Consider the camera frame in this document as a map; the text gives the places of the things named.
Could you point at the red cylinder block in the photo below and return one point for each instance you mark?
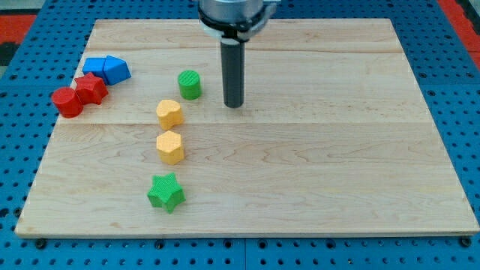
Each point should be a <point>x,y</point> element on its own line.
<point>67,102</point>

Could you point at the yellow heart block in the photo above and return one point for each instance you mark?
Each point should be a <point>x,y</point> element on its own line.
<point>169,114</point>

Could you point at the green cylinder block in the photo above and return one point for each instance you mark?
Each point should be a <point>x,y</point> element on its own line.
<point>189,84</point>

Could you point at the green star block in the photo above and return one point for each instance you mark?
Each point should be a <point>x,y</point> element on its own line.
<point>166,192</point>

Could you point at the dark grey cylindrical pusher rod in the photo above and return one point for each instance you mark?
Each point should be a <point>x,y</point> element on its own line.
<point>233,73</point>

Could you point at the blue cube block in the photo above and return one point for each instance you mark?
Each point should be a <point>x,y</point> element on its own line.
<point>96,66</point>

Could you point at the light wooden board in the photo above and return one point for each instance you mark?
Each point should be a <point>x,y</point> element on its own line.
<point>334,139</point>

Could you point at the yellow hexagon block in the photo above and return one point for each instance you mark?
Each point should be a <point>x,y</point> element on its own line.
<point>170,148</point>

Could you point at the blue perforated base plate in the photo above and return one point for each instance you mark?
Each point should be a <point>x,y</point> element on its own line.
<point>42,42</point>

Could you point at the blue triangle block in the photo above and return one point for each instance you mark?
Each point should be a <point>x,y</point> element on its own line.
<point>115,70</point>

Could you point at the red star block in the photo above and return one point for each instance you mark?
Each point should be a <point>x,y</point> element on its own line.
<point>90,89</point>

